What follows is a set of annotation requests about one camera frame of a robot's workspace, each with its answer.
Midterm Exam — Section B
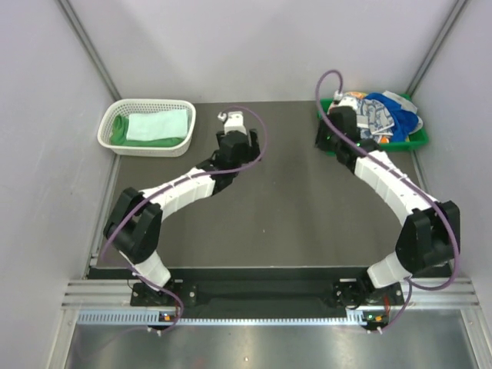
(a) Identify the light mint towel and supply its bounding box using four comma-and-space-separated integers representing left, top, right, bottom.
127, 109, 188, 141

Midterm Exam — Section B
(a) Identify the green microfiber towel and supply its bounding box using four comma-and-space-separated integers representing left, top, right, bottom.
110, 115, 184, 148

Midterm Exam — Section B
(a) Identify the white perforated plastic basket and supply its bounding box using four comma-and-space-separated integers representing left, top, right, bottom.
97, 98, 196, 158

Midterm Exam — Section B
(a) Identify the blue white patterned towel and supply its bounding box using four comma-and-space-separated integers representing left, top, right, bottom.
356, 98, 395, 143

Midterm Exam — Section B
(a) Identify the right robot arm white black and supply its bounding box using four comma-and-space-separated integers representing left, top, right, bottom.
315, 106, 460, 304

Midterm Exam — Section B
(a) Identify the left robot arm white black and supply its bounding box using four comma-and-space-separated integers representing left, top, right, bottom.
103, 129, 261, 305

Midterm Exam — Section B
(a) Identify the green plastic bin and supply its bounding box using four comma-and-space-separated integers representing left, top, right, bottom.
315, 91, 430, 155

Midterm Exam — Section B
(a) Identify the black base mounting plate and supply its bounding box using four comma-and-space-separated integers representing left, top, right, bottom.
131, 279, 404, 314

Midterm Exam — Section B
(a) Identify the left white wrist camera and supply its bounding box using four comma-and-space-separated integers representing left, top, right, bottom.
218, 111, 248, 135

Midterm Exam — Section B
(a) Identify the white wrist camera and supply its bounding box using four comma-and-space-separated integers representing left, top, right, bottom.
218, 111, 248, 135
330, 91, 359, 111

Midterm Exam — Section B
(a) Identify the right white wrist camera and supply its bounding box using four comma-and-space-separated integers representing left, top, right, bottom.
330, 91, 359, 111

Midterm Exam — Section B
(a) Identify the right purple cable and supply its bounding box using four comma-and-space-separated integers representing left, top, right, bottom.
314, 69, 461, 334

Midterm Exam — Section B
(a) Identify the purple cable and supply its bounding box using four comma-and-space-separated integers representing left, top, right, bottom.
99, 105, 268, 334
314, 69, 461, 334

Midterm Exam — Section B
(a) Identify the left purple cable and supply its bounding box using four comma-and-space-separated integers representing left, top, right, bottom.
99, 105, 268, 334

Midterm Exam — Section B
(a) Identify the white slotted cable duct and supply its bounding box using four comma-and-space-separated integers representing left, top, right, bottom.
77, 310, 387, 327

